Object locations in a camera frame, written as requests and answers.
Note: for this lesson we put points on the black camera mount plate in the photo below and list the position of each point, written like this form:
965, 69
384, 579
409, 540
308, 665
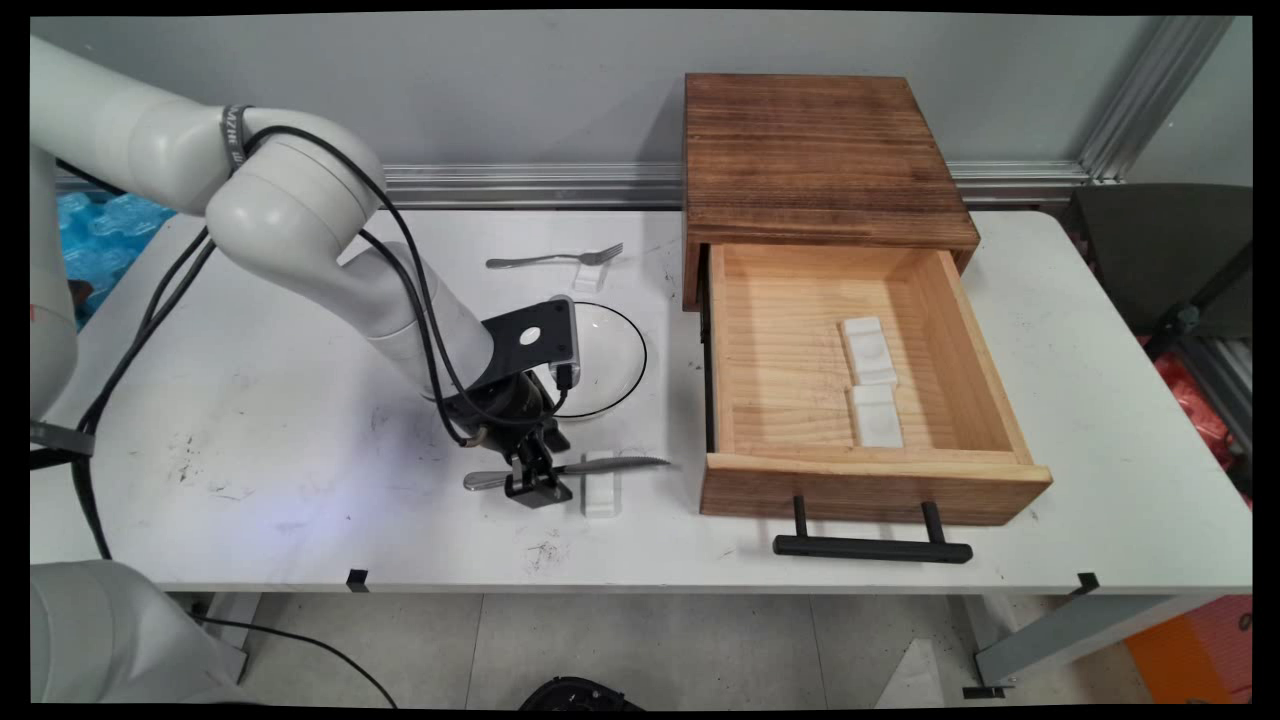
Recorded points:
515, 345

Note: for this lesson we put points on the steel serrated table knife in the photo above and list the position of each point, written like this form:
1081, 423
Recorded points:
620, 464

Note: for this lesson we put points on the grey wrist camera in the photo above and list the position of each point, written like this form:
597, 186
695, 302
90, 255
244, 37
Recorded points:
570, 330

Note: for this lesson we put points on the steel fork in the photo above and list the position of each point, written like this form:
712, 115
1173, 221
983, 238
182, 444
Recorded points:
540, 260

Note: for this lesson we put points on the dark grey chair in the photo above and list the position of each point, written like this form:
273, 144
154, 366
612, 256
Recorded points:
1150, 250

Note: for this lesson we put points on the grey table leg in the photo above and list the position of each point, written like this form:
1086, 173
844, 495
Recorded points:
1060, 630

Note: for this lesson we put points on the white plate with black rim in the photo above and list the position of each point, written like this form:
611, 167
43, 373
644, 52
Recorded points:
610, 360

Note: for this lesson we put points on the orange box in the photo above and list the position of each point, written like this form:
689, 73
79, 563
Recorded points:
1190, 650

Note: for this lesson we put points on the blue bubble wrap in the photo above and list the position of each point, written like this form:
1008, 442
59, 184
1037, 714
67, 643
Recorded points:
100, 240

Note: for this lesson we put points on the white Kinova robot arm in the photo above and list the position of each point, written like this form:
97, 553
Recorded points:
290, 200

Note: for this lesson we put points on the horizontal aluminium rail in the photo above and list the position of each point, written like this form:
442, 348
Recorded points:
520, 185

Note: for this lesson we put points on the black floor equipment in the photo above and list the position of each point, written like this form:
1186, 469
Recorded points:
580, 695

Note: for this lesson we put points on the light wooden drawer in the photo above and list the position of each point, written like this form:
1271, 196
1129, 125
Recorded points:
790, 380

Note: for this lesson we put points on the slanted aluminium rail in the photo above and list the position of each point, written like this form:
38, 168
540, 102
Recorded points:
1150, 100

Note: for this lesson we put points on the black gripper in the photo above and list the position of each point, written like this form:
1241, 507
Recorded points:
500, 405

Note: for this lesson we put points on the dark wooden drawer cabinet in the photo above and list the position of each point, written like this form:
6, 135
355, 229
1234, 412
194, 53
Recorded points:
815, 150

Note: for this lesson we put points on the red bag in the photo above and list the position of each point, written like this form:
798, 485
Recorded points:
1200, 400

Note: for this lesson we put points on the white ceramic cutlery rest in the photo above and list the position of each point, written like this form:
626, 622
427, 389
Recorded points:
590, 278
877, 418
601, 495
866, 350

